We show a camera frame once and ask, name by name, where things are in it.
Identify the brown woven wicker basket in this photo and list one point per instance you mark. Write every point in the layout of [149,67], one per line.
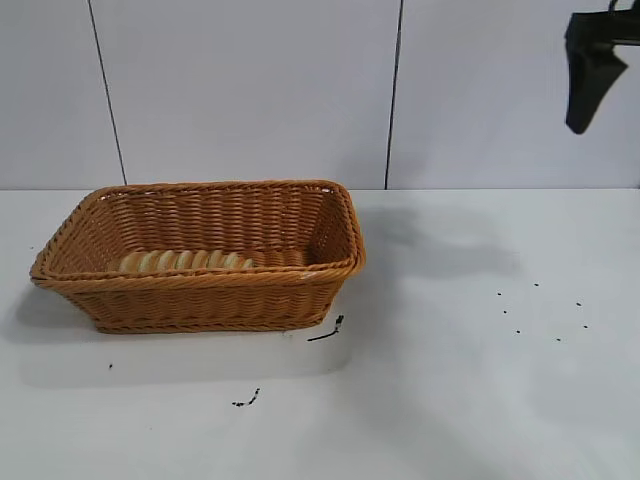
[200,295]

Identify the long striped bread loaf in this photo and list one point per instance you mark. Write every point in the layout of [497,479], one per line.
[150,261]

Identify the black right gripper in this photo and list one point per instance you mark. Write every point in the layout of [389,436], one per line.
[607,29]

